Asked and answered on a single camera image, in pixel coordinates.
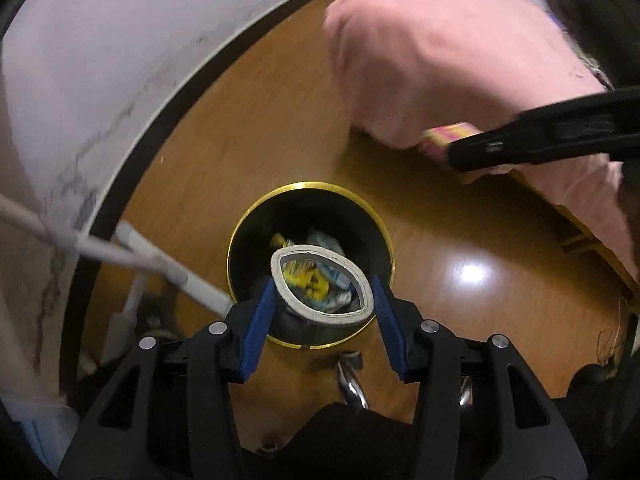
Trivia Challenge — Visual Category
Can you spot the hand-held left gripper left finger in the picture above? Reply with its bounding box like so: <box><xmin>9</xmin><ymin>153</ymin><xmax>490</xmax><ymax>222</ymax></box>
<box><xmin>59</xmin><ymin>277</ymin><xmax>278</xmax><ymax>480</ymax></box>

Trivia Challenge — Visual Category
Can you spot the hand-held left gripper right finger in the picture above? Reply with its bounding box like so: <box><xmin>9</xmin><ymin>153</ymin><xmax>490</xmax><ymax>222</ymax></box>
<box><xmin>370</xmin><ymin>276</ymin><xmax>588</xmax><ymax>480</ymax></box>

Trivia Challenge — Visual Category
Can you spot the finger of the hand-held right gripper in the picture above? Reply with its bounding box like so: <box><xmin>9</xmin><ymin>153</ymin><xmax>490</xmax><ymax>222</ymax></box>
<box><xmin>446</xmin><ymin>87</ymin><xmax>640</xmax><ymax>174</ymax></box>

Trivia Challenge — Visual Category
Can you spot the white tape roll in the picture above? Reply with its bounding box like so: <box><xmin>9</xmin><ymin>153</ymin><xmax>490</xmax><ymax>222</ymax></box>
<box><xmin>270</xmin><ymin>243</ymin><xmax>376</xmax><ymax>330</ymax></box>

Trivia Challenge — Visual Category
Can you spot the yellow snack packet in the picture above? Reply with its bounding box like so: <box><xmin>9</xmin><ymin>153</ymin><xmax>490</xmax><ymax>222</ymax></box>
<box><xmin>270</xmin><ymin>232</ymin><xmax>334</xmax><ymax>309</ymax></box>

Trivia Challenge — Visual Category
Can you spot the blue and white wrapper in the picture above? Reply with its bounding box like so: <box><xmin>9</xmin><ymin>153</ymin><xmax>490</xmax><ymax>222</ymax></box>
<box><xmin>307</xmin><ymin>227</ymin><xmax>362</xmax><ymax>312</ymax></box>

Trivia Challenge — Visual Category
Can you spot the colourful small box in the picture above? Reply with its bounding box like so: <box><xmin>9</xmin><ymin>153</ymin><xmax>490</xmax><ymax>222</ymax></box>
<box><xmin>417</xmin><ymin>121</ymin><xmax>484</xmax><ymax>164</ymax></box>

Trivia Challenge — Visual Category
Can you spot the black bin with gold rim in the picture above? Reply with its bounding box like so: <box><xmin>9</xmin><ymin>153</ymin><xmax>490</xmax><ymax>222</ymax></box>
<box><xmin>227</xmin><ymin>181</ymin><xmax>396</xmax><ymax>350</ymax></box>

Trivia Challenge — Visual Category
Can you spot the dark cloth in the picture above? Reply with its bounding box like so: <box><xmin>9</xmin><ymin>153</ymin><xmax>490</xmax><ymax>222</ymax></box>
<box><xmin>240</xmin><ymin>402</ymin><xmax>419</xmax><ymax>480</ymax></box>

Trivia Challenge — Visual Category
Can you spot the pink cloth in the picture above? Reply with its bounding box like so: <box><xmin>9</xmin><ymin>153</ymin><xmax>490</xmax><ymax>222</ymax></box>
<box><xmin>322</xmin><ymin>0</ymin><xmax>640</xmax><ymax>287</ymax></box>

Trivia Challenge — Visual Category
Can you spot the wooden bed frame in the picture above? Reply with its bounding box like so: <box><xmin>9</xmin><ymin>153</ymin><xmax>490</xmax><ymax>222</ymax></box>
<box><xmin>512</xmin><ymin>169</ymin><xmax>640</xmax><ymax>301</ymax></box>

